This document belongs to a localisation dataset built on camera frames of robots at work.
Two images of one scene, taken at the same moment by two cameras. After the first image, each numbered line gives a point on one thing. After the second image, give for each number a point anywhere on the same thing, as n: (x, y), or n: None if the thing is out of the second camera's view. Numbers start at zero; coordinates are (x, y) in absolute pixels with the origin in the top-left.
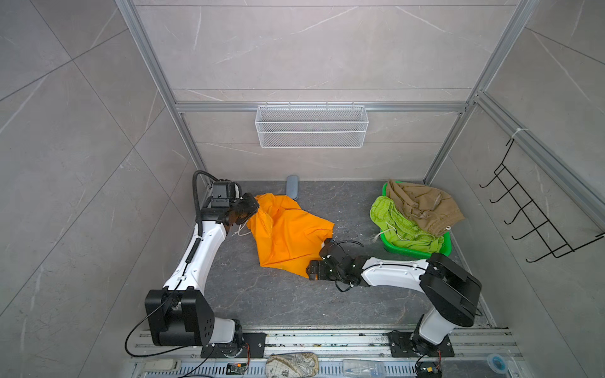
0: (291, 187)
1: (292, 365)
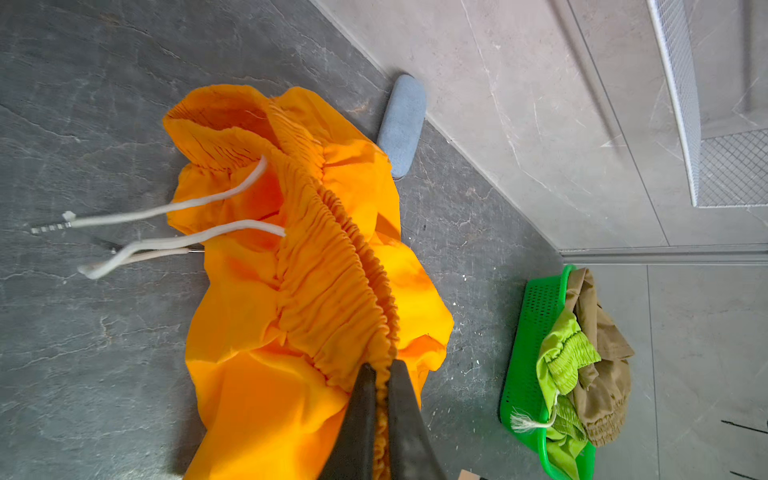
0: (402, 120)
1: None
